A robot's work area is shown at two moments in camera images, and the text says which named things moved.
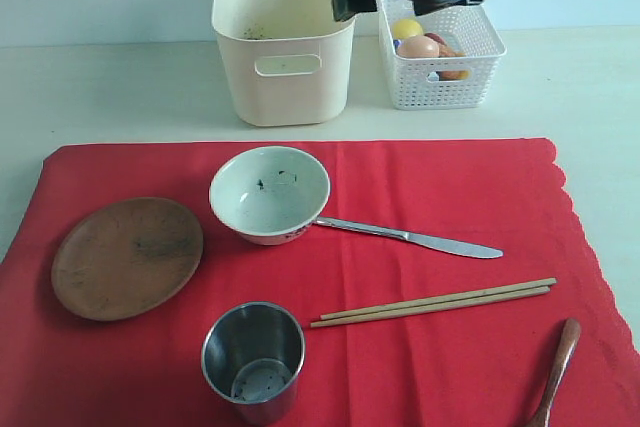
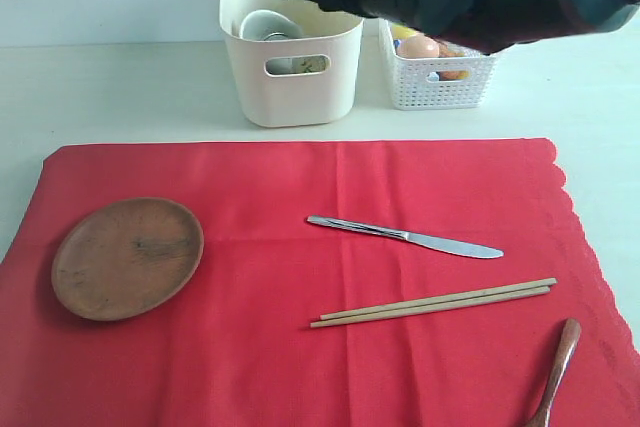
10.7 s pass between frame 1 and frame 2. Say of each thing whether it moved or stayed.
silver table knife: stayed
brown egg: stayed
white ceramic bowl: moved
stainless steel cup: moved
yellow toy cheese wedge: stayed
